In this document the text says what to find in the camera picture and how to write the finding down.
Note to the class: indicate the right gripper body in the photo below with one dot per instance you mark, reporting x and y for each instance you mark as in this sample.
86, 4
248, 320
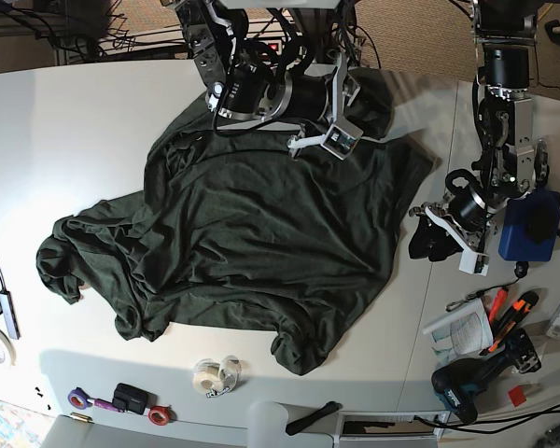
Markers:
320, 102

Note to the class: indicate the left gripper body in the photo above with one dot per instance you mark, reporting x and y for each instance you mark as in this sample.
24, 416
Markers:
464, 215

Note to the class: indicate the blue box with black knob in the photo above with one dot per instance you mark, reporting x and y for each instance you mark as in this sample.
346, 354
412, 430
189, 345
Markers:
531, 225

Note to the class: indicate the dark green t-shirt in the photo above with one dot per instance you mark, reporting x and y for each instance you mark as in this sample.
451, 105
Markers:
232, 233

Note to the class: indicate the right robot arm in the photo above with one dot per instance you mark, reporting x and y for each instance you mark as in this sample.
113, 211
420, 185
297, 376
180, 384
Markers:
264, 62

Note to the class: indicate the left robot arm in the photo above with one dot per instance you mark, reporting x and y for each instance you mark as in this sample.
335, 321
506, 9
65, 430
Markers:
509, 167

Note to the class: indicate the rolled paper sheet with drawing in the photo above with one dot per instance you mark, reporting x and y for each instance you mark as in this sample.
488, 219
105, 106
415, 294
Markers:
464, 330

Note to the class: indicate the orange black utility knife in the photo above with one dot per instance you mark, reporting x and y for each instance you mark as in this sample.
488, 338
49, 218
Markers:
511, 319

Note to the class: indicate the black power strip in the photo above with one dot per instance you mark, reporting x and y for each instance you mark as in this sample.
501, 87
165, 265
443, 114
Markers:
261, 47

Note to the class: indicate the red square sticker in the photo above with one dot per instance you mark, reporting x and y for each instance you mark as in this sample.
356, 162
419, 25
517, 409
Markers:
517, 396

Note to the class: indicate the clear tape rolls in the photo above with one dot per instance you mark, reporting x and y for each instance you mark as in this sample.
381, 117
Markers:
213, 379

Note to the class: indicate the red tape roll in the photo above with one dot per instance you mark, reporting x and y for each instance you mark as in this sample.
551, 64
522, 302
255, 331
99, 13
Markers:
159, 416

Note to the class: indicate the purple tape roll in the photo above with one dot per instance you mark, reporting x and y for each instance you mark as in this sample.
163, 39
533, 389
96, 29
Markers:
79, 399

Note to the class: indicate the grey usb hub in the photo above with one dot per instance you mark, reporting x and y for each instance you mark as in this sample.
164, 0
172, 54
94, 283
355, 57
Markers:
9, 315

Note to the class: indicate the dark teal cordless drill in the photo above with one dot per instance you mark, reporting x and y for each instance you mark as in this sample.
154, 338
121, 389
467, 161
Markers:
461, 381

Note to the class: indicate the black strap handle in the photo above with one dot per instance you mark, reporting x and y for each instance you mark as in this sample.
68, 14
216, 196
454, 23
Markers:
297, 426

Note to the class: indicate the black action camera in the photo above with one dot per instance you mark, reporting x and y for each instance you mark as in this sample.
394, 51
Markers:
128, 398

